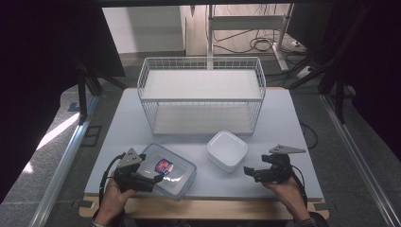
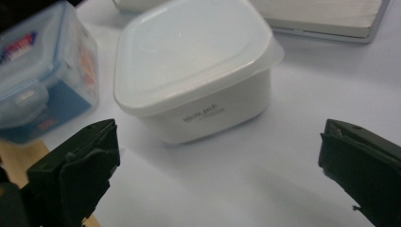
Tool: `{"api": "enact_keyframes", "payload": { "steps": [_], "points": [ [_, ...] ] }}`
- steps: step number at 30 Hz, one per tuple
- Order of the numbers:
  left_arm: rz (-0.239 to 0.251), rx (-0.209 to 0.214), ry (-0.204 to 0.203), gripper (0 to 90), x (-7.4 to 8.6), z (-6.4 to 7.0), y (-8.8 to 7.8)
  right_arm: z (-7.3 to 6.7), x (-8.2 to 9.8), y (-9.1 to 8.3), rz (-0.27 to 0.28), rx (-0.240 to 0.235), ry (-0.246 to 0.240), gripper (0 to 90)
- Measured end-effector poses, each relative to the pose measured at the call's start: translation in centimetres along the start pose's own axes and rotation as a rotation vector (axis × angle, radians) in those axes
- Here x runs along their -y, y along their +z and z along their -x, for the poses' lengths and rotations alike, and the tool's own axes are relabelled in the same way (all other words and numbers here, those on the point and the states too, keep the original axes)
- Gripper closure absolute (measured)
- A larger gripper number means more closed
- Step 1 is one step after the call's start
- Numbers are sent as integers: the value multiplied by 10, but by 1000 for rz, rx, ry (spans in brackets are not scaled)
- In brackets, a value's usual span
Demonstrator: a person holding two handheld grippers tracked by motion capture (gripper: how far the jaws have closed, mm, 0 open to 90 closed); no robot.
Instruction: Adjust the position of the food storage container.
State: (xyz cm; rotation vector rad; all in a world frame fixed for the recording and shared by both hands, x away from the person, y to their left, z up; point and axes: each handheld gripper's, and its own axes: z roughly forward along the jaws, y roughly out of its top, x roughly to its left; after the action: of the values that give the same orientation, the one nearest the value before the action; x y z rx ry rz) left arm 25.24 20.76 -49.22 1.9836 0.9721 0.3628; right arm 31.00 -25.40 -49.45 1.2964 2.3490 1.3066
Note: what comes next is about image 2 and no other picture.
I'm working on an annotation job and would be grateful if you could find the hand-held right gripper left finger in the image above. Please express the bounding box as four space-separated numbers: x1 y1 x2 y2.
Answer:
26 118 121 227

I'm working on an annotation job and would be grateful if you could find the wooden board with grey frame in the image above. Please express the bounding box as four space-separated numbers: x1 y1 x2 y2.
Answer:
249 0 392 44

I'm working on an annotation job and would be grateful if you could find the white plastic container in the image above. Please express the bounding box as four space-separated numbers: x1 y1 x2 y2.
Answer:
138 67 272 146

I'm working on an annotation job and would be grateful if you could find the clear container with blue clips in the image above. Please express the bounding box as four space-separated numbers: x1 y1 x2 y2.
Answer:
0 1 100 146

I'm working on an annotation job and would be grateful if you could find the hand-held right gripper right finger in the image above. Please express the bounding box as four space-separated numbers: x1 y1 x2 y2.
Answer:
317 118 401 227

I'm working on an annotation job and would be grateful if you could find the translucent white container lid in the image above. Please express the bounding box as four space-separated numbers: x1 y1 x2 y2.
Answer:
113 0 286 118

